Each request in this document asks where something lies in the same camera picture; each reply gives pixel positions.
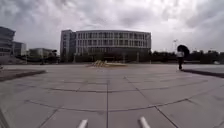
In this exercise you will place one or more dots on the pale stone mound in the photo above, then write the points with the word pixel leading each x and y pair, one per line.
pixel 101 63

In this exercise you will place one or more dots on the large curved grey building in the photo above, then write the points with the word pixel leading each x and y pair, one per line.
pixel 106 40

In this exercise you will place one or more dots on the row of trees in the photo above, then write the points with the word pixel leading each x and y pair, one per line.
pixel 160 56

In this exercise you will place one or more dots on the robot's own part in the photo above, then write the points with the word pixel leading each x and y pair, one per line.
pixel 82 123
pixel 144 122

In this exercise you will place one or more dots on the person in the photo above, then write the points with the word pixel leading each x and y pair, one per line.
pixel 180 57

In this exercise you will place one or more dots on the low pale building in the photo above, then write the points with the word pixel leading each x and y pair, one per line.
pixel 40 52

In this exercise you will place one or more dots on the small grey building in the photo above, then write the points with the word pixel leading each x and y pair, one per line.
pixel 19 48

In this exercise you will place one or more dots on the raised grass bed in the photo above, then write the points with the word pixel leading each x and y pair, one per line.
pixel 16 73
pixel 208 73

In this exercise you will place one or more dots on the glass-fronted building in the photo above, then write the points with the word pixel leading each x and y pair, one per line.
pixel 6 41

